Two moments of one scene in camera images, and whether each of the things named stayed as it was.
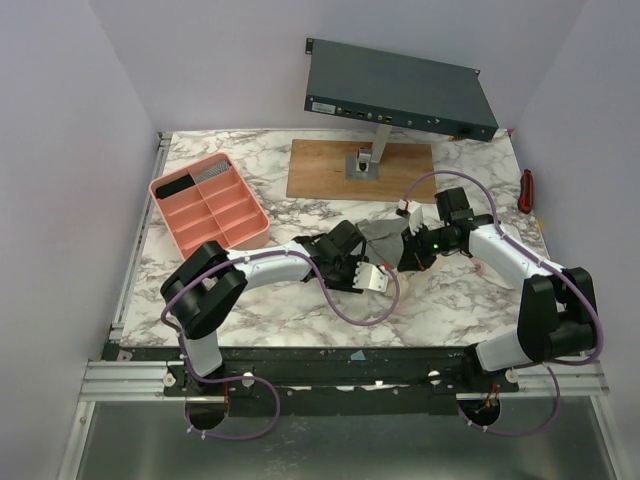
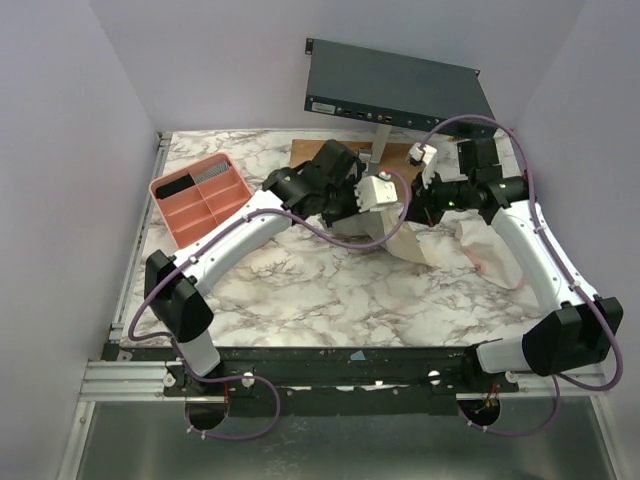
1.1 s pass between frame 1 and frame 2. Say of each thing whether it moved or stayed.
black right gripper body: moved
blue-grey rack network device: stayed
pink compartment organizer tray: stayed
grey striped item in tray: stayed
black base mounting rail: stayed
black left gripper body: moved
